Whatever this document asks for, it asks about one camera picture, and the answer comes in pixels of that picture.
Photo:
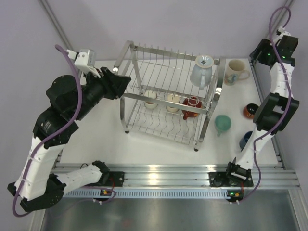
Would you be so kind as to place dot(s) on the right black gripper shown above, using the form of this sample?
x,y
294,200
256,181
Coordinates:
x,y
263,45

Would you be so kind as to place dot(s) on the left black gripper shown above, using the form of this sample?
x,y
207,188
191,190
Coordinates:
x,y
119,82

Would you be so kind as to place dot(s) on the cream floral mug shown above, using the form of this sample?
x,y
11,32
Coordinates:
x,y
236,70

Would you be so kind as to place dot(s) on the small cream steel tumbler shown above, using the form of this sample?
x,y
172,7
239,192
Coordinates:
x,y
174,99

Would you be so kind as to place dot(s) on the light blue mug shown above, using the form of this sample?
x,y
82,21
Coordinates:
x,y
202,71

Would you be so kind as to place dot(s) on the white cup orange handle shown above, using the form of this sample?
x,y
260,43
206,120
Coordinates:
x,y
193,102

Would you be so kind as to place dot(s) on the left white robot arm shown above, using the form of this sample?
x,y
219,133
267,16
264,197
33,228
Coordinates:
x,y
70,101

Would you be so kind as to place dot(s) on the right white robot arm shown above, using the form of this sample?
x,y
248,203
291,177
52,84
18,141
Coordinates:
x,y
278,107

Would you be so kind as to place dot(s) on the stainless steel dish rack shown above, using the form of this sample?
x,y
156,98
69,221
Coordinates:
x,y
161,100

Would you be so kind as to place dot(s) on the orange cup black interior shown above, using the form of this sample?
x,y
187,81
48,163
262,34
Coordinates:
x,y
250,110

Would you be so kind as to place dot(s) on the mint green mug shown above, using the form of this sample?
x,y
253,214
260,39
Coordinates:
x,y
222,124

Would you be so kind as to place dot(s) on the navy blue mug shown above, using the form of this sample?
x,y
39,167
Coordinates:
x,y
243,141

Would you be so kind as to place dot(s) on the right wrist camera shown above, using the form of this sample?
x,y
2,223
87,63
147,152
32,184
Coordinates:
x,y
282,32

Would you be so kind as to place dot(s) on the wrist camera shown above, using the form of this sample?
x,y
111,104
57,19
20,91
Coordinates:
x,y
282,32
84,60

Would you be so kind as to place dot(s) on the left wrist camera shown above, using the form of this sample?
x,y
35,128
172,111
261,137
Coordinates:
x,y
84,60

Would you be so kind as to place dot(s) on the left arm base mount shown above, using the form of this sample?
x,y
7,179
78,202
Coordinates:
x,y
115,179

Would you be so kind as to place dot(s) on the white slotted cable duct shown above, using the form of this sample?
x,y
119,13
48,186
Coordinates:
x,y
152,193

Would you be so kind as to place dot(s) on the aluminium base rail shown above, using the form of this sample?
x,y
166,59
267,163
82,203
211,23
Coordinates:
x,y
197,176

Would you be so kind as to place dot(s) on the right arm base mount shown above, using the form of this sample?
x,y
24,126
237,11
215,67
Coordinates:
x,y
226,179

